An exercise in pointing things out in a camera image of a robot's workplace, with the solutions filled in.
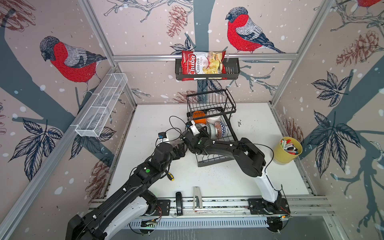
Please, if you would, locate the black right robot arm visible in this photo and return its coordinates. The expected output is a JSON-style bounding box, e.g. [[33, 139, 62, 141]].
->
[[181, 130, 282, 210]]

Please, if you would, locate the black wire dish rack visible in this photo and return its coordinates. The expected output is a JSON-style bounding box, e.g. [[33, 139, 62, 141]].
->
[[185, 88, 241, 168]]

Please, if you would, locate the black wall wire shelf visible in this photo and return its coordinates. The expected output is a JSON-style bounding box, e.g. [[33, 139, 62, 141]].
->
[[175, 58, 240, 81]]

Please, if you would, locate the red cassava chips bag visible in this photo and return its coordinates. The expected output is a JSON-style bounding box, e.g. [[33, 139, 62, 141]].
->
[[182, 51, 226, 75]]

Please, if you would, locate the yellow marker cup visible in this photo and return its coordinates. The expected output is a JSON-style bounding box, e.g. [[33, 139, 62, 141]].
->
[[273, 137, 303, 164]]

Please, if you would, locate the white mesh wall basket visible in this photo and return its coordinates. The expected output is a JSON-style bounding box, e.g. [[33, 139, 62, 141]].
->
[[75, 73, 128, 138]]

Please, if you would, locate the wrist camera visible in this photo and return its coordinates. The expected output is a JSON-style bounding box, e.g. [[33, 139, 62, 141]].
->
[[158, 132, 170, 143], [186, 120, 200, 136]]

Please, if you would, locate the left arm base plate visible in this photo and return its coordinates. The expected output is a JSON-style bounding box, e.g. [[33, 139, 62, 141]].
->
[[144, 200, 171, 218]]

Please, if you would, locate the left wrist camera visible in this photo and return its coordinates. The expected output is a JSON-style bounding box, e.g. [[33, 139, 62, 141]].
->
[[158, 132, 170, 143]]

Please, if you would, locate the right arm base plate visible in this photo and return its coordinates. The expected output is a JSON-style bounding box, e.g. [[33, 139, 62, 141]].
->
[[248, 198, 291, 215]]

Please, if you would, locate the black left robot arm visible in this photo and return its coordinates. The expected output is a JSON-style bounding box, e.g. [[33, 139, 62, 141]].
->
[[65, 143, 186, 240]]

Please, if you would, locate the grey metal bracket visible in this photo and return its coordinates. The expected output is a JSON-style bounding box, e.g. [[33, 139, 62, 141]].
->
[[193, 187, 203, 211]]

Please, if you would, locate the yellow black screwdriver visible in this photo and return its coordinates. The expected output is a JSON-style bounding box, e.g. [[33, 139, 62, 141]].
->
[[165, 170, 174, 181]]

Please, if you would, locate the orange plastic bowl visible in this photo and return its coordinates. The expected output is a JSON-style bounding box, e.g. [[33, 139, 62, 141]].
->
[[192, 111, 207, 125]]

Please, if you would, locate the red patterned ceramic bowl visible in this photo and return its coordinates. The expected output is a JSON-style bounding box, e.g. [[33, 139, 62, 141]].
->
[[214, 121, 229, 139]]

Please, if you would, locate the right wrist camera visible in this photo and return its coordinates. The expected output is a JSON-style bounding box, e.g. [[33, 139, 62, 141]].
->
[[186, 120, 200, 136]]

